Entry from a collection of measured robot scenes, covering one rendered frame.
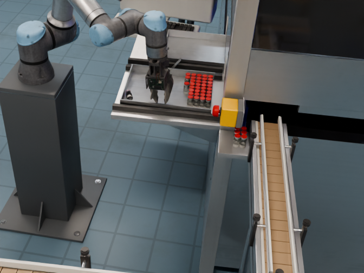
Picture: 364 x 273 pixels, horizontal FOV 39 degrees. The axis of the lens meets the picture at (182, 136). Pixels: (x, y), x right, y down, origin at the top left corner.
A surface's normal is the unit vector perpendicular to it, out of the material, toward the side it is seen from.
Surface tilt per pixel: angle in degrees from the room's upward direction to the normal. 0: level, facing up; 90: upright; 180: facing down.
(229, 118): 90
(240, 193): 90
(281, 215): 0
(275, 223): 0
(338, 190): 90
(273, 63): 90
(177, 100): 0
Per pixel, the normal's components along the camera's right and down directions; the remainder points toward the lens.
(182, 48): 0.07, -0.78
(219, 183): -0.09, 0.62
